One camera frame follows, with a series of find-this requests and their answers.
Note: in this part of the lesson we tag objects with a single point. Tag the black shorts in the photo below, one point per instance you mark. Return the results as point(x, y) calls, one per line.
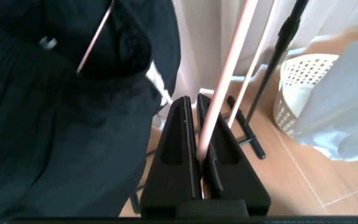
point(42, 130)

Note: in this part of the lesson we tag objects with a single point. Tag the black clothes rack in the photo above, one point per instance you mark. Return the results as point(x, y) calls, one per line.
point(278, 53)

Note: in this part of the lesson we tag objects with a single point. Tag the white garment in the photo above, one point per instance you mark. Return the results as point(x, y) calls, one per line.
point(343, 118)

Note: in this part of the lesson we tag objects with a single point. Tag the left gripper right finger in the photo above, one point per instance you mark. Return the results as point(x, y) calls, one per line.
point(241, 183)

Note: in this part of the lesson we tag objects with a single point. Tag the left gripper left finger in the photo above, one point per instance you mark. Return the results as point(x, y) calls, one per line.
point(172, 180)

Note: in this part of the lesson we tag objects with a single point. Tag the white laundry basket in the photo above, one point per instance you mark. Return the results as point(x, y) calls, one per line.
point(303, 71)

